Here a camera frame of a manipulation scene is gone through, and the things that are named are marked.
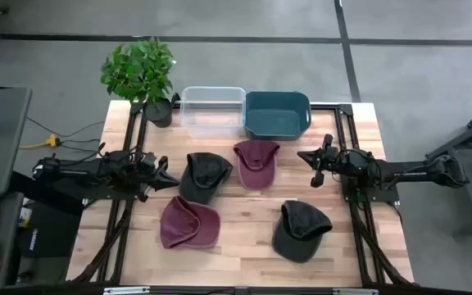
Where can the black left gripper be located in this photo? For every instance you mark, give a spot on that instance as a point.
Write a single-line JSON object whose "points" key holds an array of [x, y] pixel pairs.
{"points": [[146, 184]]}

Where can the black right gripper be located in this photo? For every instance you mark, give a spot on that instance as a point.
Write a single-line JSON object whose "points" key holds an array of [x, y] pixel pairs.
{"points": [[330, 164]]}

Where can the black baseball cap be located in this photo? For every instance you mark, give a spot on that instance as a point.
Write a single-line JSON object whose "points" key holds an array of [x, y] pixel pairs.
{"points": [[203, 176], [299, 233]]}

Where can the maroon baseball cap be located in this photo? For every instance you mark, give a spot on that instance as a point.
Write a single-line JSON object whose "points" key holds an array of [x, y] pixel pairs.
{"points": [[189, 225], [256, 168]]}

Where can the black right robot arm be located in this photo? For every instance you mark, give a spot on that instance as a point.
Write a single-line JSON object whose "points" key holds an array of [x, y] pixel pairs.
{"points": [[408, 174]]}

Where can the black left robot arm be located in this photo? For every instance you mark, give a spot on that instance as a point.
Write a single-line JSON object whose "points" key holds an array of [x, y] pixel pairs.
{"points": [[80, 170]]}

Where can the teal plastic bin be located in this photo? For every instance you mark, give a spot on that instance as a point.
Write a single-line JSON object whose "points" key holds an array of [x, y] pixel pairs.
{"points": [[277, 119]]}

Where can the clear plastic bin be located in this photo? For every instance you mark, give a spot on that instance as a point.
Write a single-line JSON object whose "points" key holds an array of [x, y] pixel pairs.
{"points": [[213, 110]]}

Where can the green plant in black pot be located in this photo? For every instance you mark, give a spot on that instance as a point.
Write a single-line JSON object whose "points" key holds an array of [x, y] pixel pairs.
{"points": [[137, 69]]}

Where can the silver hinge plate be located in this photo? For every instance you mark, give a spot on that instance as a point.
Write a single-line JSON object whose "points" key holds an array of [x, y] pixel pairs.
{"points": [[355, 291], [125, 290]]}

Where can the black bag with white logo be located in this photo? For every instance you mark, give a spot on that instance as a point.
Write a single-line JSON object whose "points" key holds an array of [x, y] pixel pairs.
{"points": [[43, 237]]}

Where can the small yellow white box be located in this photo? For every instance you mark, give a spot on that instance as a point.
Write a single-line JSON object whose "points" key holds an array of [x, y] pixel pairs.
{"points": [[25, 217]]}

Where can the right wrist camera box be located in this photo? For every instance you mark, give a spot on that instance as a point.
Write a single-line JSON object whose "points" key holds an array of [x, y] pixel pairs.
{"points": [[331, 153]]}

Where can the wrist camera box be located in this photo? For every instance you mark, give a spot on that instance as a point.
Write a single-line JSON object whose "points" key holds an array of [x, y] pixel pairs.
{"points": [[148, 159], [331, 153]]}

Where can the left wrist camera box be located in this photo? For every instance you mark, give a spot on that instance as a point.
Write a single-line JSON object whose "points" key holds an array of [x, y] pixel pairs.
{"points": [[148, 159]]}

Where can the black aluminium table frame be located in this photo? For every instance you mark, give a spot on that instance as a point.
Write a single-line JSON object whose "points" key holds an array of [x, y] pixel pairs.
{"points": [[344, 110]]}

